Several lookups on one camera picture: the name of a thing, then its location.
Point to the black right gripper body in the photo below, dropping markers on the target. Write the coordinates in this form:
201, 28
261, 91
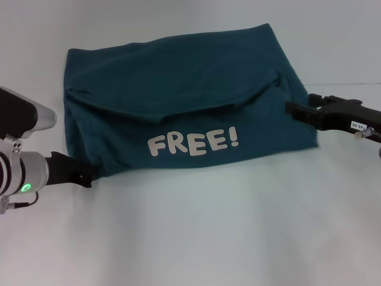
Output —
345, 116

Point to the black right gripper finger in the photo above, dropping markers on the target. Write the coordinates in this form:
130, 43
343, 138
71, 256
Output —
302, 114
317, 100

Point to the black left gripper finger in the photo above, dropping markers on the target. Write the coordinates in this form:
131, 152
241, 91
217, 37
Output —
96, 172

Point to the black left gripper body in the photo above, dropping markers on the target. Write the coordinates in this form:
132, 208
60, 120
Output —
67, 171

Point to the teal blue shirt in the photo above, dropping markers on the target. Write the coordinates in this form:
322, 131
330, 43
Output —
193, 89

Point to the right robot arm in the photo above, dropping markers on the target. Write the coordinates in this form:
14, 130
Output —
379, 152

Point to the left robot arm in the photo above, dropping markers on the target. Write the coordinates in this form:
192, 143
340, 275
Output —
26, 174

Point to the silver stud on right gripper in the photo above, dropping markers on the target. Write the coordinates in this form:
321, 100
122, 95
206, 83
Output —
363, 132

